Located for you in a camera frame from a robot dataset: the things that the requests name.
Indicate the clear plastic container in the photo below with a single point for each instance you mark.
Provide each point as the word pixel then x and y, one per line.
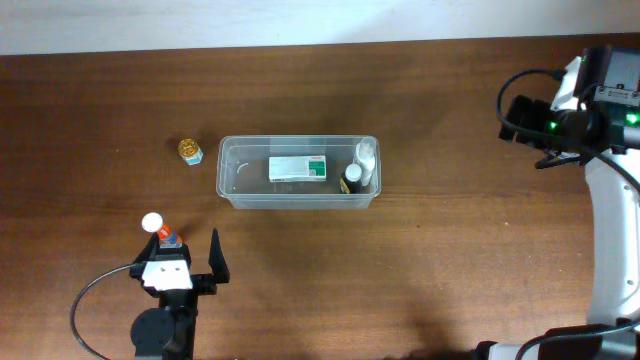
pixel 242 172

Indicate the dark bottle white cap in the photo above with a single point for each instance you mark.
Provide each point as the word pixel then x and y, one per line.
pixel 350 180

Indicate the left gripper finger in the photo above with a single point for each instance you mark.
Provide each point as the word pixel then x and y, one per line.
pixel 149 250
pixel 216 260

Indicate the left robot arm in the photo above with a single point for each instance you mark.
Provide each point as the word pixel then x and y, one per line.
pixel 167 331

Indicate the orange tube white cap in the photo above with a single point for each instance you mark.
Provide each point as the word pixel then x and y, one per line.
pixel 153 222

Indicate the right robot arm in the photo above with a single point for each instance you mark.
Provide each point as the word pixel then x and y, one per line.
pixel 607 84

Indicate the white green medicine box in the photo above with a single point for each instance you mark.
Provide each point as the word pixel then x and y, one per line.
pixel 297 169

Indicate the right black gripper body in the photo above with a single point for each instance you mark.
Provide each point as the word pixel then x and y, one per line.
pixel 517 120

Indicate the small jar gold lid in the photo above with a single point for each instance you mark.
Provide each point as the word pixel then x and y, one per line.
pixel 190 151

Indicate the white spray bottle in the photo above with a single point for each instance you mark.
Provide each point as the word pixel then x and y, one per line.
pixel 364 156

